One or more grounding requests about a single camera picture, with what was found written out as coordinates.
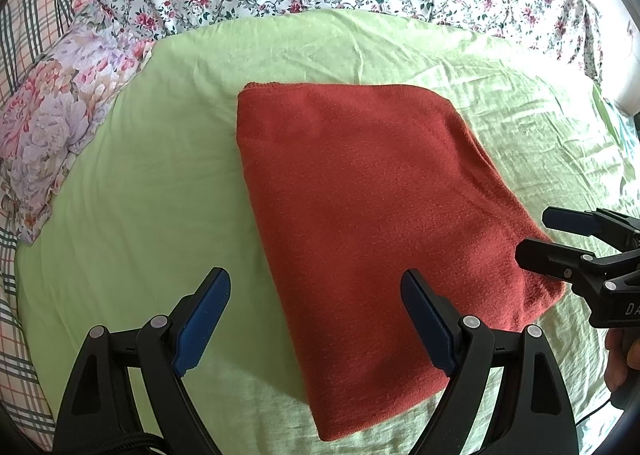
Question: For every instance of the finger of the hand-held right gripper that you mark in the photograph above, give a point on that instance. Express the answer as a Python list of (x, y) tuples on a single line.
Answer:
[(545, 255), (565, 220)]

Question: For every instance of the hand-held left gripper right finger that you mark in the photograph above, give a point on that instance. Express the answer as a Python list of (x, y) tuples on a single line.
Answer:
[(425, 320)]

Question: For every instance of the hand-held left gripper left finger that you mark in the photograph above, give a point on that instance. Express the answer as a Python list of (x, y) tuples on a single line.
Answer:
[(205, 320)]

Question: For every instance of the red towel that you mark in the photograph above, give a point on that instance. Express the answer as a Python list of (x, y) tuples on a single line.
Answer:
[(375, 210)]

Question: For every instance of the person's right hand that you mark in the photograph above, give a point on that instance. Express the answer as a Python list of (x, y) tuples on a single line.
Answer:
[(622, 360)]

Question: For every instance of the teal patterned cloth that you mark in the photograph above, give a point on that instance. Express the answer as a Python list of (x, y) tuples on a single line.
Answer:
[(620, 127)]

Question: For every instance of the light green bed sheet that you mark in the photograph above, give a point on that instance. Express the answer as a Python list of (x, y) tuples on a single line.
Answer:
[(150, 185)]

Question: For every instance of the plaid checked cloth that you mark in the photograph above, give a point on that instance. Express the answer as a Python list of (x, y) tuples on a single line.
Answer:
[(20, 335)]

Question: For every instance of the purple peony print pillow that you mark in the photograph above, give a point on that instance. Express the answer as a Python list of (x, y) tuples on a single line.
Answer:
[(50, 125)]

